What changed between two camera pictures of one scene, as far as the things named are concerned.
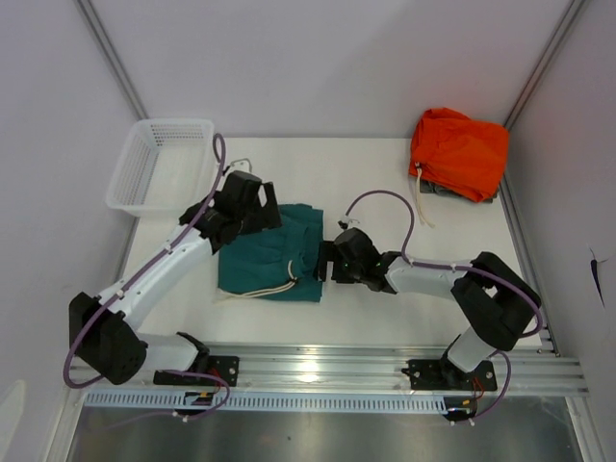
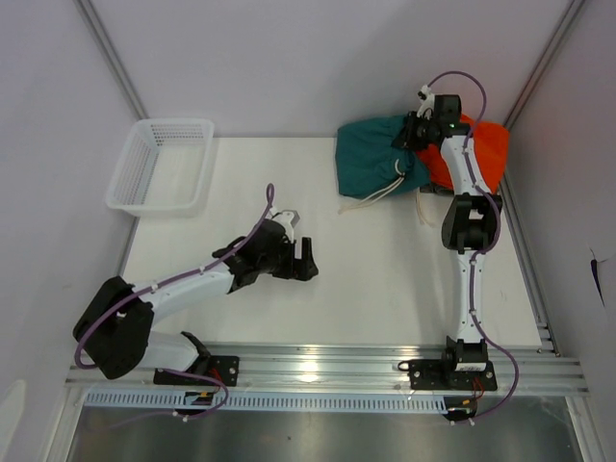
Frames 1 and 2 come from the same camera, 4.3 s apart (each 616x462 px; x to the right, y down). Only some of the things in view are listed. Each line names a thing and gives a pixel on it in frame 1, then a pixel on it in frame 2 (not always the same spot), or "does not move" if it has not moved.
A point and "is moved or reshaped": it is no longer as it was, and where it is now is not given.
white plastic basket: [163, 166] does not move
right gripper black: [328, 251] -> [406, 138]
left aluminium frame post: [112, 59] does not move
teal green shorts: [278, 263] is moved or reshaped
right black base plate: [443, 373] does not move
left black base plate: [222, 368] does not move
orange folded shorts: [460, 154] does not move
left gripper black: [269, 217] -> [303, 269]
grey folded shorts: [428, 187] does not move
